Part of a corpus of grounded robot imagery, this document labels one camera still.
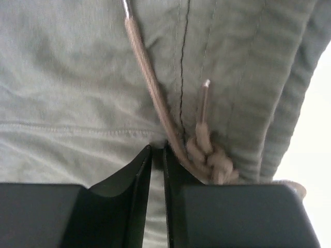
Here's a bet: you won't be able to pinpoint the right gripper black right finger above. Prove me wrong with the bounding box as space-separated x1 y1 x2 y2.
163 147 320 247

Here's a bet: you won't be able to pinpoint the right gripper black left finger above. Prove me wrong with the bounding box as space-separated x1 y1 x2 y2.
1 146 152 247

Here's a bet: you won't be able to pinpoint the olive green shorts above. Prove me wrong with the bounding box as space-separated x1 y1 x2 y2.
0 0 331 248

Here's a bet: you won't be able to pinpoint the beige shorts drawstring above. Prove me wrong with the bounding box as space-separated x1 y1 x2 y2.
122 0 307 199

